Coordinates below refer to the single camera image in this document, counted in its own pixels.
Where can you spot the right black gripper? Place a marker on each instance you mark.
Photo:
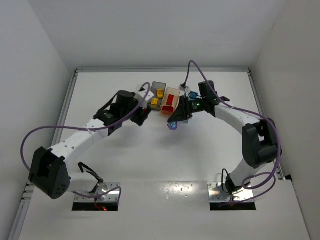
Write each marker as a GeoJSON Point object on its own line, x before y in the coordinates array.
{"type": "Point", "coordinates": [186, 110]}

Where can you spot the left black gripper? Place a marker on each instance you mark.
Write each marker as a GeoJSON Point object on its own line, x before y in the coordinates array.
{"type": "Point", "coordinates": [140, 116]}

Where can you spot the purple flower print lego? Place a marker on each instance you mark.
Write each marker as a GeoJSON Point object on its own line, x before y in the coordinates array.
{"type": "Point", "coordinates": [172, 125]}

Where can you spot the red sloped lego brick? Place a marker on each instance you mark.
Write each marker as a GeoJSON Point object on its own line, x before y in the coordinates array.
{"type": "Point", "coordinates": [167, 110]}

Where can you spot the red base lego brick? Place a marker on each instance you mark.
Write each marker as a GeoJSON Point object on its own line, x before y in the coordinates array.
{"type": "Point", "coordinates": [170, 99]}

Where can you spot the yellow orange bird lego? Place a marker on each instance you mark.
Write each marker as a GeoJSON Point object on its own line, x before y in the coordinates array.
{"type": "Point", "coordinates": [154, 101]}

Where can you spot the yellow curved lego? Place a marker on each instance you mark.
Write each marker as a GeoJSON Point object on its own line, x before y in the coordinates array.
{"type": "Point", "coordinates": [160, 93]}

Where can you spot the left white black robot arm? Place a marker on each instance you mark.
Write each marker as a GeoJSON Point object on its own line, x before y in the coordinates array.
{"type": "Point", "coordinates": [55, 170]}

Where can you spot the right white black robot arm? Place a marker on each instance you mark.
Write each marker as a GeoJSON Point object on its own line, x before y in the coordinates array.
{"type": "Point", "coordinates": [259, 137]}

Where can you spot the orange translucent plastic container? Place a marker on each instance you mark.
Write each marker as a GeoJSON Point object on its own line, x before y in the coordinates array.
{"type": "Point", "coordinates": [176, 92]}

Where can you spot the blue plastic container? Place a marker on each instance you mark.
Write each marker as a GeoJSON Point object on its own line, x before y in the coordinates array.
{"type": "Point", "coordinates": [191, 95]}

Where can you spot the smoky grey plastic container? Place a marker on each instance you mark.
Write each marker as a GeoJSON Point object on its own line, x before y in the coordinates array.
{"type": "Point", "coordinates": [157, 85]}

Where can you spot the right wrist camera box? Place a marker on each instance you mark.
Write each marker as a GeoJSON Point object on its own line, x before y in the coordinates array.
{"type": "Point", "coordinates": [184, 88]}

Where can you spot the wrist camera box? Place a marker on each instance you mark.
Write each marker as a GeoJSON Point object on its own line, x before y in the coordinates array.
{"type": "Point", "coordinates": [184, 88]}
{"type": "Point", "coordinates": [144, 96]}

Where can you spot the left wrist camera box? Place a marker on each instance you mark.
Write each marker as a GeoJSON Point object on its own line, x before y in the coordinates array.
{"type": "Point", "coordinates": [144, 96]}

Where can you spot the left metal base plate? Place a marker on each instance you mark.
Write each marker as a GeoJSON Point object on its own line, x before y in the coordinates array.
{"type": "Point", "coordinates": [107, 192]}

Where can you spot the metal base plate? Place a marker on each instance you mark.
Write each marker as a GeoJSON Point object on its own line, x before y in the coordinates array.
{"type": "Point", "coordinates": [107, 192]}
{"type": "Point", "coordinates": [217, 195]}

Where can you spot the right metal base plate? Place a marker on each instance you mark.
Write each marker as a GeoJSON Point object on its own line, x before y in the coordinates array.
{"type": "Point", "coordinates": [217, 195]}

